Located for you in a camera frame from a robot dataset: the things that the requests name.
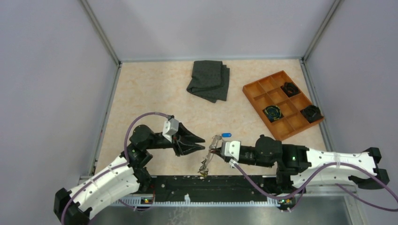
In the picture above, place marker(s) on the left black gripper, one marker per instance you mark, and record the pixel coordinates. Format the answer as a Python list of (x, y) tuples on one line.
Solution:
[(180, 139)]

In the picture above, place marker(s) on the small blue tag with ring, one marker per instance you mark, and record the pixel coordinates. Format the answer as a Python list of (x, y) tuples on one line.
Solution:
[(226, 135)]

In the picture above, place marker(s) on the metal key holder plate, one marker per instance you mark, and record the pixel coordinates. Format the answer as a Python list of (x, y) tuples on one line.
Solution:
[(211, 151)]

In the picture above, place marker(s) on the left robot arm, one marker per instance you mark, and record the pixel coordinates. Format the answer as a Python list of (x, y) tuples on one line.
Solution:
[(127, 174)]

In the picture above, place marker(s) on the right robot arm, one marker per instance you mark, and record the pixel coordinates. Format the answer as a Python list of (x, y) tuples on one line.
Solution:
[(297, 165)]

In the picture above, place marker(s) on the blue yellow rolled tie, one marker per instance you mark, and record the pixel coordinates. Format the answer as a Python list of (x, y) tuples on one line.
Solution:
[(273, 113)]

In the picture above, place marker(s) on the orange compartment tray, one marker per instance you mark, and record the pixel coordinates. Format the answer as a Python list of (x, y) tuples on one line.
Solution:
[(298, 111)]

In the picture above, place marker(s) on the dark grey folded cloth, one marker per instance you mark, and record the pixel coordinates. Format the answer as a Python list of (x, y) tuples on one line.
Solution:
[(209, 80)]

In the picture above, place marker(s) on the black rolled belt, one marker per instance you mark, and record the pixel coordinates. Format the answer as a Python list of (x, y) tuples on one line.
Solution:
[(290, 89)]

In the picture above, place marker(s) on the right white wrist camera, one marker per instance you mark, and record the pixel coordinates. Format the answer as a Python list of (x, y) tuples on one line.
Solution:
[(230, 150)]

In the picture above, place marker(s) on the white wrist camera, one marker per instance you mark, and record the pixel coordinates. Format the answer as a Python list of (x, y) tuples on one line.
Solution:
[(230, 150), (170, 128)]

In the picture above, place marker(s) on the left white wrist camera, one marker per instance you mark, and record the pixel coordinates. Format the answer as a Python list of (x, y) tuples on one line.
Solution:
[(170, 128)]

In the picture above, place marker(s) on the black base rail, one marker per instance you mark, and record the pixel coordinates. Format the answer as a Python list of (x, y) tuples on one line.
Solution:
[(223, 190)]

